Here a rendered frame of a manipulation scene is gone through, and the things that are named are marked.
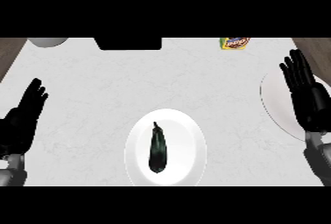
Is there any dark eggplant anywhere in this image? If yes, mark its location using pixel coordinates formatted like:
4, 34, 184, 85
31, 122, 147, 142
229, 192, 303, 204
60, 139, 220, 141
147, 121, 168, 174

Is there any white round plate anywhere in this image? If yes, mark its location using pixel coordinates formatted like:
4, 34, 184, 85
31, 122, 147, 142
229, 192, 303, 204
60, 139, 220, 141
258, 71, 331, 143

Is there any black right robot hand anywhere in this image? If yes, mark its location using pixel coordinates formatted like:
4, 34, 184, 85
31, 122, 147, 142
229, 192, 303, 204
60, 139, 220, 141
277, 48, 331, 136

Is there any white oval plate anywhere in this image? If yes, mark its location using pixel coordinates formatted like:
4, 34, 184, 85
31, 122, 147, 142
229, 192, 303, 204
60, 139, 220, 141
124, 108, 208, 186

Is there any grey round bowl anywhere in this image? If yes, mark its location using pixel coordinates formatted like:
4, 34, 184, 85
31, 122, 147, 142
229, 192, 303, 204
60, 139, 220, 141
25, 38, 69, 48

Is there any yellow snack box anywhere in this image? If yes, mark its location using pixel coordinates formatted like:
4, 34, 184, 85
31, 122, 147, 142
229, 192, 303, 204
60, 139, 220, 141
218, 38, 252, 51

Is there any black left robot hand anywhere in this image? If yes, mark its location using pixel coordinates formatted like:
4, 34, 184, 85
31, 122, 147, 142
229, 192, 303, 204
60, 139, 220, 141
0, 77, 50, 157

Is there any black appliance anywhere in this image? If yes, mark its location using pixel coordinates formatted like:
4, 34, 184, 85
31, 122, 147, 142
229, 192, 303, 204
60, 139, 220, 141
93, 38, 162, 52

